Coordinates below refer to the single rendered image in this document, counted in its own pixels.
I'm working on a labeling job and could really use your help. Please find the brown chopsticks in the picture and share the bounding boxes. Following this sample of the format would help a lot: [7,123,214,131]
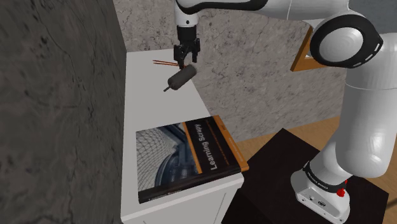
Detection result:
[152,59,180,67]

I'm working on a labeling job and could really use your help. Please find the white cabinet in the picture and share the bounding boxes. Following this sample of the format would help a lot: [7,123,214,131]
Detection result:
[120,48,245,224]

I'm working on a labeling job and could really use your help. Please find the dark robot stand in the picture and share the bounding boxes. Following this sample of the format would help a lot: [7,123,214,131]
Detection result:
[220,127,390,224]

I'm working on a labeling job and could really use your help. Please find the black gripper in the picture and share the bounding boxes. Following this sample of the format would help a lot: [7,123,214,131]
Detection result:
[173,25,200,69]

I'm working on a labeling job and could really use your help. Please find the orange wooden frame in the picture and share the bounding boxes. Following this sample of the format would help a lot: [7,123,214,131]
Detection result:
[290,25,328,73]

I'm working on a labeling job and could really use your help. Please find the dark grey rolling pin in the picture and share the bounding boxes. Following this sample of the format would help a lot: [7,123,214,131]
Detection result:
[163,63,198,93]

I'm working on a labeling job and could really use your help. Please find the black and orange book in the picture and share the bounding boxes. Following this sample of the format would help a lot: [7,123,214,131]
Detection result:
[135,115,250,204]

